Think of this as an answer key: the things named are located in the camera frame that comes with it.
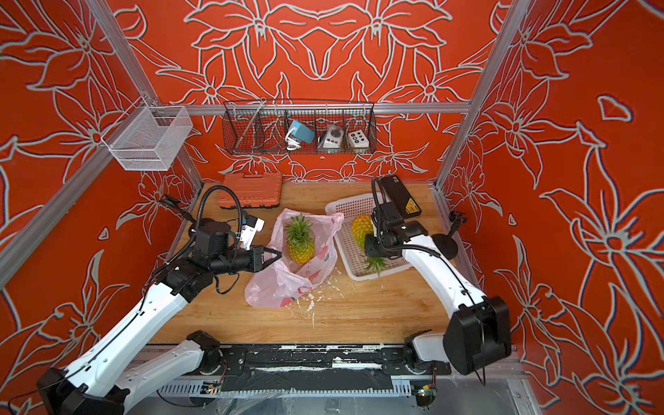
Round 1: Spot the blue white device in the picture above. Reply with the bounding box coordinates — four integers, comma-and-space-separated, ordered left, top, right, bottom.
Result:
285, 121, 316, 151

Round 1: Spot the white plastic basket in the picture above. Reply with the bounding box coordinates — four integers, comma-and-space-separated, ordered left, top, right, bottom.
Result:
325, 193, 412, 282

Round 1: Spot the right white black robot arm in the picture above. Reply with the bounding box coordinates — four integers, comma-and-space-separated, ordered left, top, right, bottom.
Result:
365, 178, 513, 375

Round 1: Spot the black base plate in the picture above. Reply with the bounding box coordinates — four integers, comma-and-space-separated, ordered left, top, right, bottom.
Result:
179, 343, 452, 395

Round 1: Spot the black box yellow label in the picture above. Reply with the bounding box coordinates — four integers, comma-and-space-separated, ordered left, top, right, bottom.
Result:
380, 175, 422, 219

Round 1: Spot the black round stand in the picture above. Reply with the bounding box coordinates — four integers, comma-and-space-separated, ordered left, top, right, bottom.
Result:
432, 211, 468, 260
158, 195, 196, 225

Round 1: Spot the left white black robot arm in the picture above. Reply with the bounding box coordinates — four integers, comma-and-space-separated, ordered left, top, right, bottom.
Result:
37, 204, 282, 414

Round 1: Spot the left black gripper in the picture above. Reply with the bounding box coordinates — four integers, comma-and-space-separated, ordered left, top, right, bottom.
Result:
212, 243, 284, 277

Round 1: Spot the orange tool case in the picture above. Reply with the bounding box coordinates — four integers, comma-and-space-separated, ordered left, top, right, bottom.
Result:
222, 173, 283, 209

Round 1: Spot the left black round stand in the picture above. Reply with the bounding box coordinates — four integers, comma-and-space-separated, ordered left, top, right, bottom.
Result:
158, 195, 196, 225

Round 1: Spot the white button box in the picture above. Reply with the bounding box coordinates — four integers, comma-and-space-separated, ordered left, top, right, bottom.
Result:
347, 130, 370, 154

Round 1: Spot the white knob device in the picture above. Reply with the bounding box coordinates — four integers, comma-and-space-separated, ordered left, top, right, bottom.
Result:
318, 124, 344, 150

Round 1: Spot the black wire wall basket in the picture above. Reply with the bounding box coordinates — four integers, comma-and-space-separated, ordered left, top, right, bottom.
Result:
222, 99, 378, 156

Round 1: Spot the pink plastic bag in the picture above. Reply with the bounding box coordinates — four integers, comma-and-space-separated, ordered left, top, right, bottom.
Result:
245, 209, 344, 309

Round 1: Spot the right black round stand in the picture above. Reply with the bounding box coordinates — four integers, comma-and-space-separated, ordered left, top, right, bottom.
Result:
432, 211, 468, 260

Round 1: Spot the clear wire wall basket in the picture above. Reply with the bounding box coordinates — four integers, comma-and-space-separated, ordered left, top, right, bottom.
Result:
101, 107, 193, 172

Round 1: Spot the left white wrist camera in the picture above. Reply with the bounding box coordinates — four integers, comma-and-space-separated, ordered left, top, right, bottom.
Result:
240, 214, 265, 251

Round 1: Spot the yellow pineapple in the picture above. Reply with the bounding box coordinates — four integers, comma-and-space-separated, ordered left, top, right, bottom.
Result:
351, 215, 386, 276
285, 215, 315, 266

